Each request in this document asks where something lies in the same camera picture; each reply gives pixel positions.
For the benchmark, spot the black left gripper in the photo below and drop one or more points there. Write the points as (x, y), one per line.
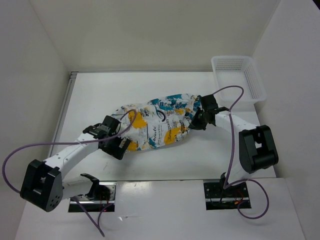
(117, 152)

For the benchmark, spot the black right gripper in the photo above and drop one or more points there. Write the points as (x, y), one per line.
(195, 124)

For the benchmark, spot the patterned white yellow teal shorts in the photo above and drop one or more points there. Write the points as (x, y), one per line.
(158, 122)

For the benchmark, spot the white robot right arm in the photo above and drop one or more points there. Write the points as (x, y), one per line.
(252, 146)

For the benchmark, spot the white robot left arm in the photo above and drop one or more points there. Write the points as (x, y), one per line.
(44, 185)

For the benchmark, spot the white plastic mesh basket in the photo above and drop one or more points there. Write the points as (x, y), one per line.
(237, 70)

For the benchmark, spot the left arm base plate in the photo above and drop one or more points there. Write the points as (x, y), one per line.
(103, 202)

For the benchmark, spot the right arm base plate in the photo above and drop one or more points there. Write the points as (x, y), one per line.
(217, 198)

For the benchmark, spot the aluminium table edge rail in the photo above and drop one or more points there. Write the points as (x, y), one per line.
(64, 107)

